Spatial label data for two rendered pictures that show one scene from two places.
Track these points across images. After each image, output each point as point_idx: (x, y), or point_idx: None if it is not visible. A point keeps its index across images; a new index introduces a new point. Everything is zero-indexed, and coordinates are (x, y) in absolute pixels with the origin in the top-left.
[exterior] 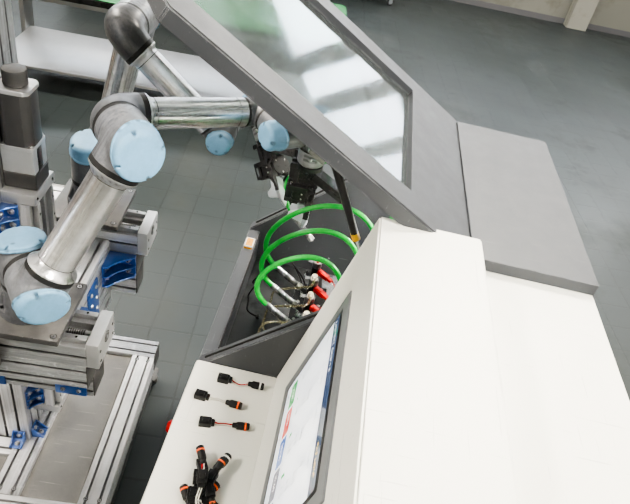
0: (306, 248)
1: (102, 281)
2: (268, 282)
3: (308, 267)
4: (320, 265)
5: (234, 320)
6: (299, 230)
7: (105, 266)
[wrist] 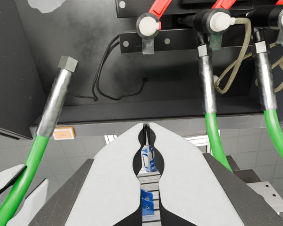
0: (7, 54)
1: (152, 200)
2: (277, 119)
3: (25, 40)
4: (156, 15)
5: (157, 100)
6: None
7: (152, 213)
